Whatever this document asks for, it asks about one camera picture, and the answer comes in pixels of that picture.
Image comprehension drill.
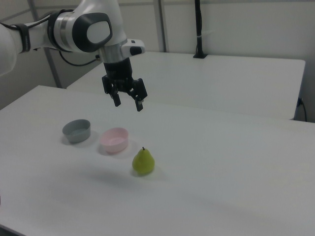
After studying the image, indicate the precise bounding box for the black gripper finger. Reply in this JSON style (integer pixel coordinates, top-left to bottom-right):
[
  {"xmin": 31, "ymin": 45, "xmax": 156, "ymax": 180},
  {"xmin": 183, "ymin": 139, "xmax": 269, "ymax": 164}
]
[
  {"xmin": 125, "ymin": 78, "xmax": 148, "ymax": 113},
  {"xmin": 101, "ymin": 75, "xmax": 122, "ymax": 107}
]

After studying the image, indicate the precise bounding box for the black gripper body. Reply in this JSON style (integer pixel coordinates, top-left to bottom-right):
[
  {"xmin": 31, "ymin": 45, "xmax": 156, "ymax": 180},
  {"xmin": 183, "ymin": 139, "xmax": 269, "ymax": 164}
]
[{"xmin": 102, "ymin": 58, "xmax": 134, "ymax": 84}]

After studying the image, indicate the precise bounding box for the green pear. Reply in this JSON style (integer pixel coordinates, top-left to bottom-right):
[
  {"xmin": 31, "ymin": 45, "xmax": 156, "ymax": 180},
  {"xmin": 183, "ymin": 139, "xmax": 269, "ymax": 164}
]
[{"xmin": 132, "ymin": 147, "xmax": 156, "ymax": 176}]

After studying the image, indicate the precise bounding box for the pink plastic bowl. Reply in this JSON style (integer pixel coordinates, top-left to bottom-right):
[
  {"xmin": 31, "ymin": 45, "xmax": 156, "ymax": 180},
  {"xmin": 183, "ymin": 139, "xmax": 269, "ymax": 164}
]
[{"xmin": 99, "ymin": 127, "xmax": 129, "ymax": 154}]

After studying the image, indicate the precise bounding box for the grey plastic bowl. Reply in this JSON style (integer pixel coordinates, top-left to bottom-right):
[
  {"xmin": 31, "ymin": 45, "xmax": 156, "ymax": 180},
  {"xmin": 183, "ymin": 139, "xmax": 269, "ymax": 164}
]
[{"xmin": 62, "ymin": 119, "xmax": 92, "ymax": 144}]

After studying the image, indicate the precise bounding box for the white table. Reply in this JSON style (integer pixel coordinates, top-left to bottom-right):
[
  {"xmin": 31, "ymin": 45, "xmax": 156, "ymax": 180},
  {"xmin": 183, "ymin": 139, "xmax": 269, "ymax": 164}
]
[{"xmin": 66, "ymin": 51, "xmax": 307, "ymax": 120}]

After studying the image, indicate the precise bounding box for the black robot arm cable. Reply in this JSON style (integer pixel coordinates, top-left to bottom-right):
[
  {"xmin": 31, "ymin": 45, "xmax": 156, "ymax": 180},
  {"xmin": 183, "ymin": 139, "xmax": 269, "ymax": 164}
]
[{"xmin": 58, "ymin": 48, "xmax": 100, "ymax": 66}]

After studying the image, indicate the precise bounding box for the wide grey frame post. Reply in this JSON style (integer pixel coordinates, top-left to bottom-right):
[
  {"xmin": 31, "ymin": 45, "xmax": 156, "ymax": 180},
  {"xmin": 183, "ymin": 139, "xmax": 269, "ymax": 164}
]
[{"xmin": 153, "ymin": 0, "xmax": 171, "ymax": 53}]

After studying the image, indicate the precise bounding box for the slanted grey frame post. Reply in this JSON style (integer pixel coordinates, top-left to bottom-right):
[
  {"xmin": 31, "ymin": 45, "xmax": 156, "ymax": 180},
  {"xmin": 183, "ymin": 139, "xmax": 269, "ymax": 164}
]
[{"xmin": 29, "ymin": 0, "xmax": 63, "ymax": 89}]

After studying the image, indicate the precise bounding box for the black camera stand pole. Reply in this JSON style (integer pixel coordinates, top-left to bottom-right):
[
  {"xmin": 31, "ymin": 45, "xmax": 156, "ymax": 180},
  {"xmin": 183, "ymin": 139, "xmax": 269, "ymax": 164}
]
[{"xmin": 192, "ymin": 0, "xmax": 209, "ymax": 59}]

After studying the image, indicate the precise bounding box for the black cable strap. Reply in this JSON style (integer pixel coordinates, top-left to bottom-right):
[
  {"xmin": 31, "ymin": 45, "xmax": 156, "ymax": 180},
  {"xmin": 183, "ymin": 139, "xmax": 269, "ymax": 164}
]
[{"xmin": 15, "ymin": 23, "xmax": 32, "ymax": 54}]

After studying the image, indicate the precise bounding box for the black wall cable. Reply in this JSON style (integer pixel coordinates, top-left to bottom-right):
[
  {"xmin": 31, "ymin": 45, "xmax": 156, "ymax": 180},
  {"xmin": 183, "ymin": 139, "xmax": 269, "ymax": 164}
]
[{"xmin": 297, "ymin": 97, "xmax": 308, "ymax": 121}]

